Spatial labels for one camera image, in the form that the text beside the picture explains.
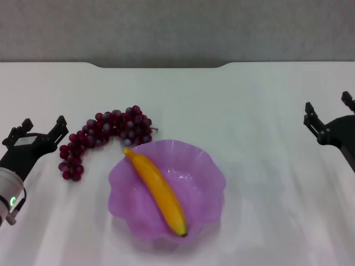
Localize yellow banana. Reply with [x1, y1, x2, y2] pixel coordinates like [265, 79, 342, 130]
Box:
[123, 147, 189, 238]

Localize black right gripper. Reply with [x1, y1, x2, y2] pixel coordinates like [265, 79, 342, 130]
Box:
[303, 91, 355, 174]

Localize dark red grape bunch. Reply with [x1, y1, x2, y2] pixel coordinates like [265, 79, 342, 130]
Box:
[58, 105, 160, 182]

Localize purple wavy plastic bowl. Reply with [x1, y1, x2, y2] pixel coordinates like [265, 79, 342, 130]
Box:
[107, 139, 227, 245]

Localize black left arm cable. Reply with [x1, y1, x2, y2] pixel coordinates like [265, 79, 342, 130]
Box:
[6, 188, 27, 226]

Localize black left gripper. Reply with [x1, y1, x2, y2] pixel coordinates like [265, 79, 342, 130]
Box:
[0, 115, 70, 182]

